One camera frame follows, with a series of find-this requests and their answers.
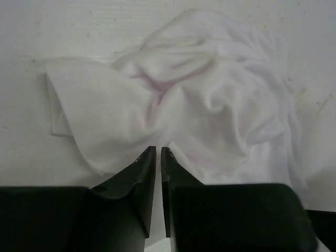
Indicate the white tank top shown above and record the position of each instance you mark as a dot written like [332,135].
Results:
[213,90]

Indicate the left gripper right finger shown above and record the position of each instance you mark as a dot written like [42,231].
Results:
[234,217]

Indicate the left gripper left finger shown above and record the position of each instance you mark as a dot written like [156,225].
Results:
[112,216]

